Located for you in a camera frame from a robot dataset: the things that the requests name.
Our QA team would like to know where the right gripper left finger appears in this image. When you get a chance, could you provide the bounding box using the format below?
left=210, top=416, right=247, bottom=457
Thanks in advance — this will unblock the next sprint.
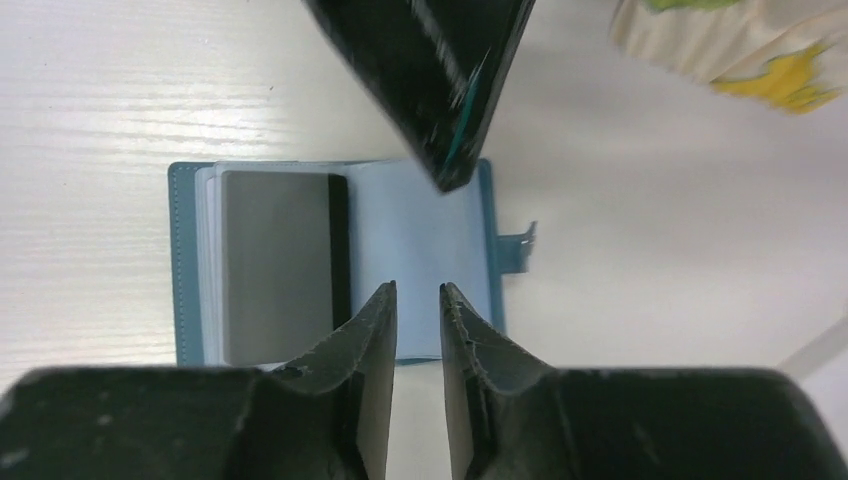
left=1, top=283, right=397, bottom=479

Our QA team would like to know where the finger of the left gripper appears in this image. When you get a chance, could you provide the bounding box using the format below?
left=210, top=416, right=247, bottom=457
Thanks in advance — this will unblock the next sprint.
left=306, top=0, right=534, bottom=193

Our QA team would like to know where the cream printed garment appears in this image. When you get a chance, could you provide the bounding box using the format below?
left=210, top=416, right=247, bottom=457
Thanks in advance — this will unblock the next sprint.
left=609, top=0, right=847, bottom=115

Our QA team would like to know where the blue leather card holder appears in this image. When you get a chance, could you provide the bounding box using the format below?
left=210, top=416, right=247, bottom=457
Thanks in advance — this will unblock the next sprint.
left=168, top=159, right=536, bottom=366

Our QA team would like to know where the grey card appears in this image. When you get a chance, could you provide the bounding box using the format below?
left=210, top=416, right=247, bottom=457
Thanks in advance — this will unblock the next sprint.
left=221, top=171, right=352, bottom=367

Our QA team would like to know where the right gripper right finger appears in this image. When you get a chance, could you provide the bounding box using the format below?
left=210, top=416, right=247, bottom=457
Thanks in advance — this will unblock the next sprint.
left=440, top=283, right=847, bottom=480

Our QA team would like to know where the white metal clothes rack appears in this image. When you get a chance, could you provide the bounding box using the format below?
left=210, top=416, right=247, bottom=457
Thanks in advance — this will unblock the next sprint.
left=778, top=317, right=847, bottom=379

